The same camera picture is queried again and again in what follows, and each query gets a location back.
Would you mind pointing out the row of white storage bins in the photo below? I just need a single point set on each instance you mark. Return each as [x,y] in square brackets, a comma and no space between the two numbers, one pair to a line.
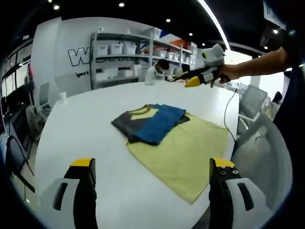
[114,48]

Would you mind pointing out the round ceiling spotlights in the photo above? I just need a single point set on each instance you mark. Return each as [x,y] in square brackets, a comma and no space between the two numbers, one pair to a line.
[121,4]

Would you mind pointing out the black metal stand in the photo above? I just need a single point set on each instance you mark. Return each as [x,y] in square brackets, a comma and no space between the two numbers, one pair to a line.
[20,155]

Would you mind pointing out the white cup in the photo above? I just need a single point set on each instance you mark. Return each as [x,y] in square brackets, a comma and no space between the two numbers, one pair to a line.
[63,97]

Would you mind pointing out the white ceiling light strip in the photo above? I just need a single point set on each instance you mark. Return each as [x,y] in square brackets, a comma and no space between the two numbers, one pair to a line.
[214,19]

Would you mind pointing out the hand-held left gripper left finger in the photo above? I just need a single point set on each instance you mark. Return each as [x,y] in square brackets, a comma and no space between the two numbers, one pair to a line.
[69,202]

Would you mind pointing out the white hanging sign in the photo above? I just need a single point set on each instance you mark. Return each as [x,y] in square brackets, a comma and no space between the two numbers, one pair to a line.
[274,14]

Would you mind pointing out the person's own body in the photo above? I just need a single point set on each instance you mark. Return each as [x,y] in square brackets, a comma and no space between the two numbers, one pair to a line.
[295,95]

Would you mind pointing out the grey metal shelf unit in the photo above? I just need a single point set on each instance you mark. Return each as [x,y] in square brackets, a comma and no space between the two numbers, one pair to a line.
[93,59]

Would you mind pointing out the yellow blue grey garment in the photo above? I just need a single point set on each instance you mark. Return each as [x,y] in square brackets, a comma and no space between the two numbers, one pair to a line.
[186,152]

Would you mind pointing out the pink hanging item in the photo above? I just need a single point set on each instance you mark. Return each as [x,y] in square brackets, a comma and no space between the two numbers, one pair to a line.
[31,72]

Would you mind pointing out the pile of small colourful items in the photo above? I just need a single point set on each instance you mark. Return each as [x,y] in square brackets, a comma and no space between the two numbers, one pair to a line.
[177,80]

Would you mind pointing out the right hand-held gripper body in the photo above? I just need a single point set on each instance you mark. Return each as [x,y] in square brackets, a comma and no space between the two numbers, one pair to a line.
[214,57]

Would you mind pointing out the person's right hand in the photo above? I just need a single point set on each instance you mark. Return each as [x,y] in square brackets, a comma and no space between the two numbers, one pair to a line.
[226,74]

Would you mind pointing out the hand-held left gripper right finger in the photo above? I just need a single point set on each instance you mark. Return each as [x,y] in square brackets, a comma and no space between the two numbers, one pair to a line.
[233,202]

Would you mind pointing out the white mesh office chair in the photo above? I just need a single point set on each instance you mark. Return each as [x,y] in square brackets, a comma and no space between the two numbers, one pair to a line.
[262,155]

